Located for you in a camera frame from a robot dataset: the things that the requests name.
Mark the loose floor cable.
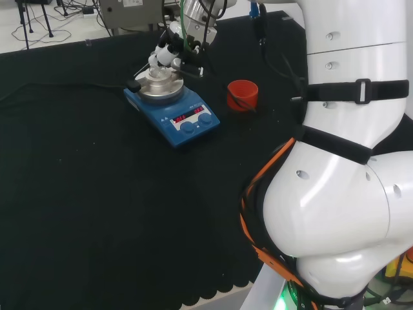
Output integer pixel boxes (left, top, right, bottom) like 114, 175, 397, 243
11, 0, 99, 45

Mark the orange ribbed flask ring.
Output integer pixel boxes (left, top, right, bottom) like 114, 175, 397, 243
226, 79, 259, 112

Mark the black bench cloth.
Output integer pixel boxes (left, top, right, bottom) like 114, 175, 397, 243
0, 10, 309, 308

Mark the grey metal box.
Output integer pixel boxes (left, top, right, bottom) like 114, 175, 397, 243
98, 0, 166, 32

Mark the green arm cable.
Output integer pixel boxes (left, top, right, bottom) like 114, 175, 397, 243
179, 0, 192, 52

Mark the yellow stop button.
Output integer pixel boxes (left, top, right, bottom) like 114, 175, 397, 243
384, 245, 413, 287

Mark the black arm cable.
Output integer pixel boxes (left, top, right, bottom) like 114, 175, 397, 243
253, 3, 307, 125

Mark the black arm strap with buckle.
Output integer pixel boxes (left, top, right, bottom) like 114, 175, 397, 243
305, 78, 410, 105

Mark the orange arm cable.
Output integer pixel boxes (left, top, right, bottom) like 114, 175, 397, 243
239, 136, 312, 293

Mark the heater with blue base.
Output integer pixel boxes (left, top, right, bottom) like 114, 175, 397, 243
123, 68, 221, 150

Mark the black heater power cable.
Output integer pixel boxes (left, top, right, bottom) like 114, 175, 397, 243
0, 82, 130, 106

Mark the black tripod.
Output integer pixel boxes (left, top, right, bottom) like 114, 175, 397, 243
15, 0, 55, 50

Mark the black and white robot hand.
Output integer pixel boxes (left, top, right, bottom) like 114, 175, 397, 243
148, 21, 205, 79

